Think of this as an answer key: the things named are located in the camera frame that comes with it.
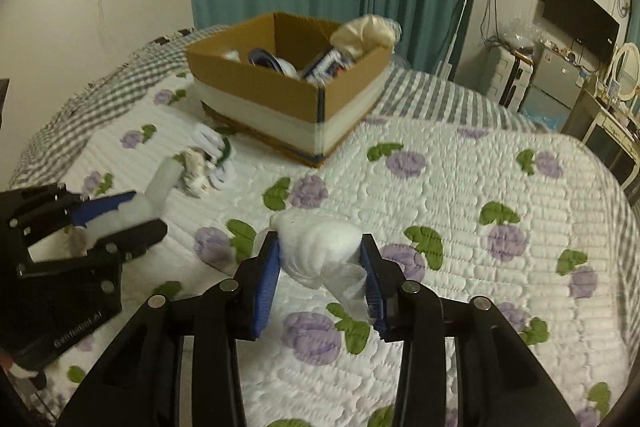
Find white cloth bundle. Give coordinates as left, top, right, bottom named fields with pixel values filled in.
left=269, top=208, right=370, bottom=322

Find white sock with blue trim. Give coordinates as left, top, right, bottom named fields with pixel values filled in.
left=247, top=48, right=299, bottom=79

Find white printed tissue pack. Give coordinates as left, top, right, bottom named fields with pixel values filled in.
left=299, top=48, right=355, bottom=87

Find small patterned white sock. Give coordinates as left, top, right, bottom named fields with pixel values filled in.
left=174, top=146, right=212, bottom=198

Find white socks with green trim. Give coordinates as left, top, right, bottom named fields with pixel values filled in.
left=191, top=124, right=236, bottom=190

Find white floral quilt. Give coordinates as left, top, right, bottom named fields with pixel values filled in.
left=46, top=74, right=639, bottom=426

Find brown cardboard box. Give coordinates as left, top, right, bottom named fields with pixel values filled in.
left=186, top=13, right=393, bottom=167

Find white dressing table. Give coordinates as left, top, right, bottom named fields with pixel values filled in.
left=561, top=80, right=639, bottom=204

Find grey mini fridge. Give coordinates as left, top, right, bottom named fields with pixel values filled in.
left=520, top=48, right=584, bottom=128

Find grey checkered blanket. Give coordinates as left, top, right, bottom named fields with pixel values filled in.
left=9, top=25, right=639, bottom=353

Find white suitcase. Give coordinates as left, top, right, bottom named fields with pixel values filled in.
left=480, top=46, right=534, bottom=113

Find cream crumpled cloth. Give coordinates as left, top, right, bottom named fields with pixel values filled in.
left=330, top=14, right=402, bottom=61

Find white oval vanity mirror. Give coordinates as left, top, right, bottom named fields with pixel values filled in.
left=605, top=42, right=639, bottom=103

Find black wall television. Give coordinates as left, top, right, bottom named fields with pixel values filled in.
left=542, top=0, right=620, bottom=63

